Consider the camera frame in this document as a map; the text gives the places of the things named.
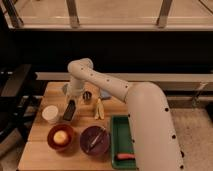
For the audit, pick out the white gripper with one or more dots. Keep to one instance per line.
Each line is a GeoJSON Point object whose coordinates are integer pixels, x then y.
{"type": "Point", "coordinates": [74, 90]}

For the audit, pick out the black eraser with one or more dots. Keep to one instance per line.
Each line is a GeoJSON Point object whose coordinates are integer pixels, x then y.
{"type": "Point", "coordinates": [70, 110]}

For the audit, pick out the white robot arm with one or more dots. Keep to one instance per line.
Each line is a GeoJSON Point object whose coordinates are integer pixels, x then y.
{"type": "Point", "coordinates": [155, 142]}

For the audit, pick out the small metal cup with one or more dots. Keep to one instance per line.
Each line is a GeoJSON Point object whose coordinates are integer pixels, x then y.
{"type": "Point", "coordinates": [87, 97]}

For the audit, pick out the blue plastic cup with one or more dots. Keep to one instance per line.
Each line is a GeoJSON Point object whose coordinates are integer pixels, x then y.
{"type": "Point", "coordinates": [65, 88]}

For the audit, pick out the white paper cup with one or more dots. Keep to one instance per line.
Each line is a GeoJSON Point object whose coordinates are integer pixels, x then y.
{"type": "Point", "coordinates": [51, 114]}

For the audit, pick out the purple bowl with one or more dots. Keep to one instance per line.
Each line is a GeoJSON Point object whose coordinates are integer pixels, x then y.
{"type": "Point", "coordinates": [88, 135]}

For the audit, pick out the yellow ball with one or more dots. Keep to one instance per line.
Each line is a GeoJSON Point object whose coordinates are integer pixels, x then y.
{"type": "Point", "coordinates": [61, 137]}

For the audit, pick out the red bowl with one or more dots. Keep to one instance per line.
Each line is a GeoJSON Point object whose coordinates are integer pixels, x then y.
{"type": "Point", "coordinates": [68, 129]}

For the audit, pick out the utensil in purple bowl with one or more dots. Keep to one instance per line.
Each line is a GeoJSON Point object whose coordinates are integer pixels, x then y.
{"type": "Point", "coordinates": [95, 139]}

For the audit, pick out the black chair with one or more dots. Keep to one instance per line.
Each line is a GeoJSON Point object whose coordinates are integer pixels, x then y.
{"type": "Point", "coordinates": [15, 98]}

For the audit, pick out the green tray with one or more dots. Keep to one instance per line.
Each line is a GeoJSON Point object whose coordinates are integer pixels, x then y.
{"type": "Point", "coordinates": [121, 143]}

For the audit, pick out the orange carrot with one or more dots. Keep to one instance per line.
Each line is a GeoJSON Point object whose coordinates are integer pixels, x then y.
{"type": "Point", "coordinates": [125, 156]}

